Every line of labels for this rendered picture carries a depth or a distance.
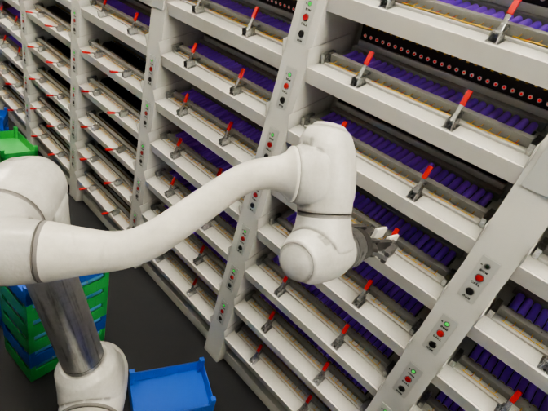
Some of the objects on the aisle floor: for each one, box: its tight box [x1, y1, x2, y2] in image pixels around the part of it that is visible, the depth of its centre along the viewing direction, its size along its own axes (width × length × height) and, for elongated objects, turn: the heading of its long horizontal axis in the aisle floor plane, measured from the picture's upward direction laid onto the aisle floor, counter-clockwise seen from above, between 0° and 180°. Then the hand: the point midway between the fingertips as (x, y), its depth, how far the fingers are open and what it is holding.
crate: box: [127, 357, 216, 411], centre depth 155 cm, size 30×20×8 cm
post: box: [129, 0, 205, 268], centre depth 176 cm, size 20×9×176 cm, turn 112°
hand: (385, 236), depth 100 cm, fingers open, 3 cm apart
